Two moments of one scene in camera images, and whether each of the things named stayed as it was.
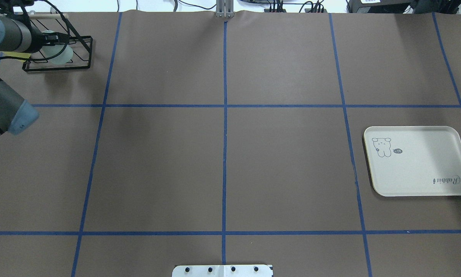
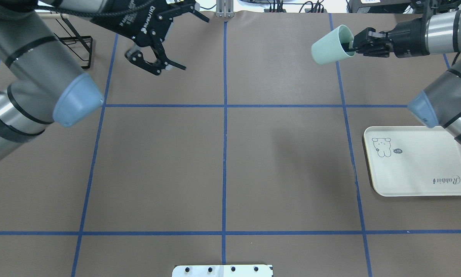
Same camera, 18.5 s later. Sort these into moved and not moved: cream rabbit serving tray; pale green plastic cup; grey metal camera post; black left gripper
Moved: black left gripper; pale green plastic cup
Not moved: cream rabbit serving tray; grey metal camera post
